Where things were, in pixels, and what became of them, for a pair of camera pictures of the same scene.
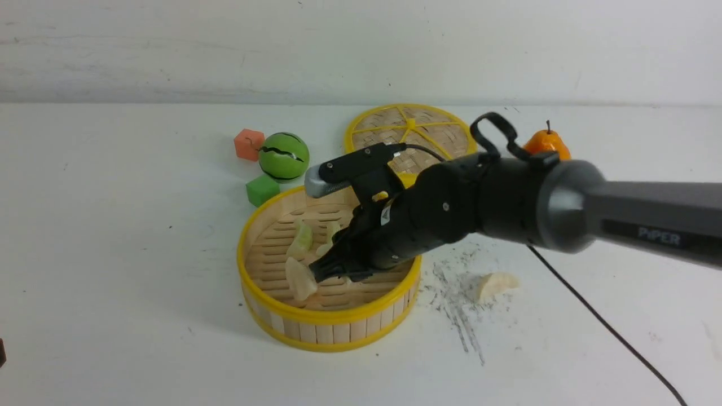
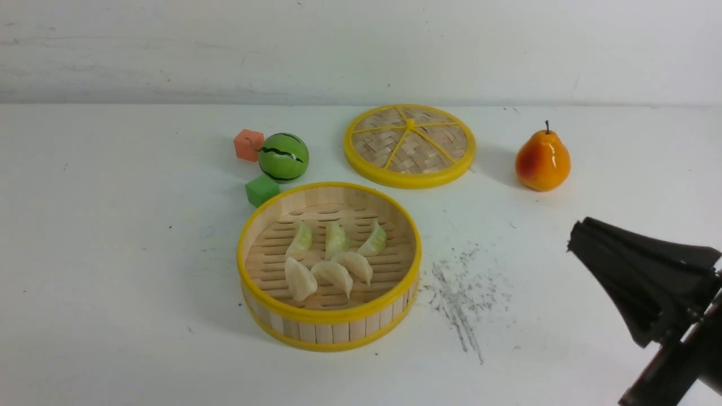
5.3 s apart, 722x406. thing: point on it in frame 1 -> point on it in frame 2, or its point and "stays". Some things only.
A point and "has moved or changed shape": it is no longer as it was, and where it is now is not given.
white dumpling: x=301 y=282 stays
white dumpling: x=496 y=282 has moved or changed shape
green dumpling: x=303 y=242 stays
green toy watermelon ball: x=284 y=157 stays
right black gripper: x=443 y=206 -> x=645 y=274
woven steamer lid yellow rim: x=431 y=135 stays
